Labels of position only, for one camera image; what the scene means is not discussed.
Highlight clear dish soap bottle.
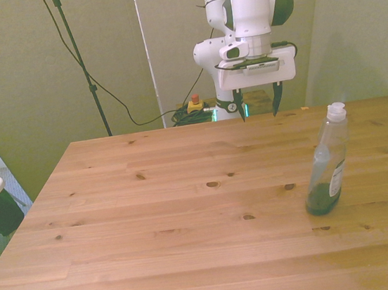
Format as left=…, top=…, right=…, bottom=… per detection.
left=293, top=100, right=361, bottom=218

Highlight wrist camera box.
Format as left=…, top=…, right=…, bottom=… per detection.
left=214, top=54, right=282, bottom=79

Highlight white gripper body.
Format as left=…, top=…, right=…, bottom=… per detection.
left=214, top=44, right=298, bottom=93

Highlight white vertical wall strip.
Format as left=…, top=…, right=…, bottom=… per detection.
left=131, top=0, right=169, bottom=131

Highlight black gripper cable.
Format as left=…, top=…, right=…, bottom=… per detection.
left=270, top=39, right=299, bottom=61

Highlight long black cable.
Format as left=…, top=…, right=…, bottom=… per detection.
left=39, top=0, right=212, bottom=137

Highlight yellow emergency stop button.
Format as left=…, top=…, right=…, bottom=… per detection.
left=185, top=93, right=209, bottom=115

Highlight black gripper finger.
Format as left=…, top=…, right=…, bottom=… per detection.
left=269, top=81, right=288, bottom=118
left=232, top=88, right=248, bottom=124

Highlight dark camera tripod stand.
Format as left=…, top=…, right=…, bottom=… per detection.
left=37, top=0, right=114, bottom=144

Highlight coiled dark cable bundle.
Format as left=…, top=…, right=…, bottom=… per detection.
left=169, top=102, right=219, bottom=128

